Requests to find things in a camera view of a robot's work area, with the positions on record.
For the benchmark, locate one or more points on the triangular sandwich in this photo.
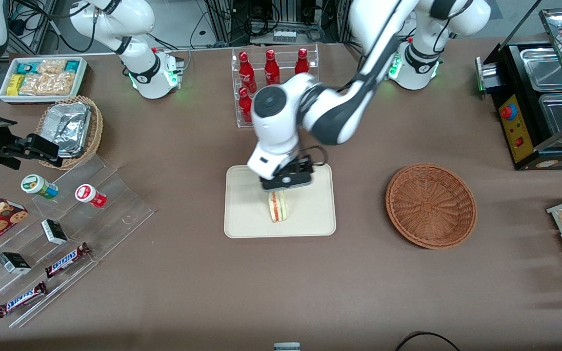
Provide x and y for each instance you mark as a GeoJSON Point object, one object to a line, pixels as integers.
{"type": "Point", "coordinates": [277, 208]}

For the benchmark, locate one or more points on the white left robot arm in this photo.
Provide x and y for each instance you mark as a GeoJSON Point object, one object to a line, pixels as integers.
{"type": "Point", "coordinates": [339, 112]}

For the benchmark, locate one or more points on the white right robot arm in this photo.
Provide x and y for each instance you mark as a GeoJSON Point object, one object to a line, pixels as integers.
{"type": "Point", "coordinates": [134, 58]}

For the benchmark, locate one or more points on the cream rectangular serving tray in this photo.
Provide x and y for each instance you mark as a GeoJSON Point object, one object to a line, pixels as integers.
{"type": "Point", "coordinates": [310, 214]}

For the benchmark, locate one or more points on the light wicker basket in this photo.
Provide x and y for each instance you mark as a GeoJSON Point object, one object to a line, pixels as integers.
{"type": "Point", "coordinates": [96, 131]}

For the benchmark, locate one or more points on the round brown wicker basket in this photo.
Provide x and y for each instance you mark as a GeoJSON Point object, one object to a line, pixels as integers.
{"type": "Point", "coordinates": [430, 207]}

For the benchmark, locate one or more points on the green lid snack cup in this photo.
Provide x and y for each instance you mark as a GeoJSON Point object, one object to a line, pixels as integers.
{"type": "Point", "coordinates": [37, 185]}

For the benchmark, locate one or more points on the white plastic snack bin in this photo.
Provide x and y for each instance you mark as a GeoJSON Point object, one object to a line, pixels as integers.
{"type": "Point", "coordinates": [4, 95]}

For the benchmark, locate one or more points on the yellow snack pack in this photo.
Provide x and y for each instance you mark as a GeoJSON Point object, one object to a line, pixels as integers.
{"type": "Point", "coordinates": [15, 85]}

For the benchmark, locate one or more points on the red cola bottle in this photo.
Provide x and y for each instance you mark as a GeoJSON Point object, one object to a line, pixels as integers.
{"type": "Point", "coordinates": [245, 107]}
{"type": "Point", "coordinates": [302, 61]}
{"type": "Point", "coordinates": [271, 68]}
{"type": "Point", "coordinates": [247, 73]}

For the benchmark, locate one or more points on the stack of foil trays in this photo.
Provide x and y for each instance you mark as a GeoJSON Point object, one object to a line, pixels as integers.
{"type": "Point", "coordinates": [71, 127]}

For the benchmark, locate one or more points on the large clear cracker bag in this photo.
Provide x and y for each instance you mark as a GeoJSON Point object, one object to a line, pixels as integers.
{"type": "Point", "coordinates": [47, 84]}

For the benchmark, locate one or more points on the teal snack pack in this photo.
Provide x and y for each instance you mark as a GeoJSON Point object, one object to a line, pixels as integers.
{"type": "Point", "coordinates": [72, 66]}
{"type": "Point", "coordinates": [27, 67]}

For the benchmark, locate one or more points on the small black box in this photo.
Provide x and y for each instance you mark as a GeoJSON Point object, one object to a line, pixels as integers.
{"type": "Point", "coordinates": [13, 263]}
{"type": "Point", "coordinates": [54, 232]}

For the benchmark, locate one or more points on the red lid snack cup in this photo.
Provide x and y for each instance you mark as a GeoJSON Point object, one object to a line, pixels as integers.
{"type": "Point", "coordinates": [88, 195]}

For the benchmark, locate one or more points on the small clear cracker bag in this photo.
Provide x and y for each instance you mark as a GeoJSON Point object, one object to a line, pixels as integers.
{"type": "Point", "coordinates": [51, 66]}

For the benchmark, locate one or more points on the clear acrylic bottle rack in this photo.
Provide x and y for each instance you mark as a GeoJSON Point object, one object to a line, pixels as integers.
{"type": "Point", "coordinates": [236, 73]}

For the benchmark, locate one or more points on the clear acrylic stepped display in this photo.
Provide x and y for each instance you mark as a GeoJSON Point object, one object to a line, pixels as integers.
{"type": "Point", "coordinates": [105, 219]}

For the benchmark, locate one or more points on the snickers chocolate bar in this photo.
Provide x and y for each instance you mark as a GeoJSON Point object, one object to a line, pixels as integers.
{"type": "Point", "coordinates": [66, 261]}
{"type": "Point", "coordinates": [20, 300]}

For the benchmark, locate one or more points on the white power strip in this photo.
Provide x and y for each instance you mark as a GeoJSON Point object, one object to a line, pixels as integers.
{"type": "Point", "coordinates": [284, 36]}

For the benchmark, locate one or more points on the grey device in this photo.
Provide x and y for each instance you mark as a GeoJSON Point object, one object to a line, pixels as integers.
{"type": "Point", "coordinates": [287, 347]}

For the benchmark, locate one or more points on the black hot food display case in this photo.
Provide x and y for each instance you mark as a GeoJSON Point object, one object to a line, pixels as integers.
{"type": "Point", "coordinates": [520, 141]}

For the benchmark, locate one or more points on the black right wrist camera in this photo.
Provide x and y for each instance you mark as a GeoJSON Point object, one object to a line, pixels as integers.
{"type": "Point", "coordinates": [44, 148]}

